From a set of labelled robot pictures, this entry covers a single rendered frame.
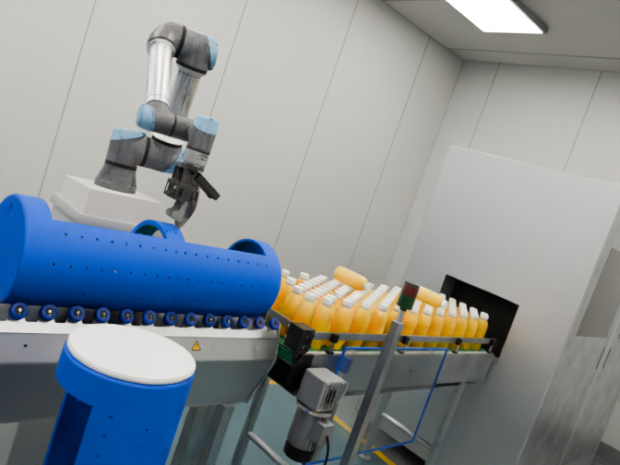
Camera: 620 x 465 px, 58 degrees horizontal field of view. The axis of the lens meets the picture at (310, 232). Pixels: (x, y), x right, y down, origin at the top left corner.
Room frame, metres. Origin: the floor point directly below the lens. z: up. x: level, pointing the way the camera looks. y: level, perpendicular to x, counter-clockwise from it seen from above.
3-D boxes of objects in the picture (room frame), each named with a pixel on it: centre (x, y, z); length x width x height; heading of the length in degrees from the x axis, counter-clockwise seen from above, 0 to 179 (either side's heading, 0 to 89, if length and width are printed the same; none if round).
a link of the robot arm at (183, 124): (1.82, 0.48, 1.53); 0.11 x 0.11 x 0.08; 30
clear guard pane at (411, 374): (2.36, -0.54, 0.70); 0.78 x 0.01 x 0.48; 137
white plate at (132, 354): (1.18, 0.28, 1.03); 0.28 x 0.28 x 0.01
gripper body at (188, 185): (1.74, 0.42, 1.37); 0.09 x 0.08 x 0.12; 137
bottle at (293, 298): (2.14, -0.03, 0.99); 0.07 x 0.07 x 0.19
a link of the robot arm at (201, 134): (1.74, 0.41, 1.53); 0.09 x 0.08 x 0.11; 30
